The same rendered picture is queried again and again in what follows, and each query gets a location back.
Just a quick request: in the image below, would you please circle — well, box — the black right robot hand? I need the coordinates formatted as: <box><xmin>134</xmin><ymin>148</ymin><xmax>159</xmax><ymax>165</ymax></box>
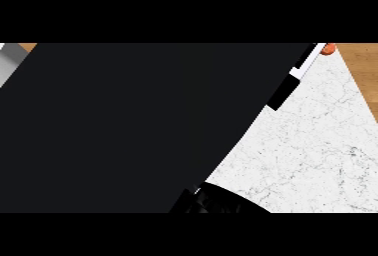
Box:
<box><xmin>168</xmin><ymin>181</ymin><xmax>271</xmax><ymax>214</ymax></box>

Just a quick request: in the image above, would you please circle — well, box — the dark grey cabinet door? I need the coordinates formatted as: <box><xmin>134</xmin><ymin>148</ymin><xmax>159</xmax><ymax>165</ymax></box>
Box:
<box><xmin>0</xmin><ymin>42</ymin><xmax>316</xmax><ymax>214</ymax></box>

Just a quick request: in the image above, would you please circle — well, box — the orange round fruit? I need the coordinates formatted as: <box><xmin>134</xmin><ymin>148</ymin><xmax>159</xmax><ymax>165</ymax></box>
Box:
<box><xmin>318</xmin><ymin>42</ymin><xmax>338</xmax><ymax>56</ymax></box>

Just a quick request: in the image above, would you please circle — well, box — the grey appliance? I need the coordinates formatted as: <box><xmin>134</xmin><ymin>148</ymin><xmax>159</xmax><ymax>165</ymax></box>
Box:
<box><xmin>0</xmin><ymin>42</ymin><xmax>31</xmax><ymax>88</ymax></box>

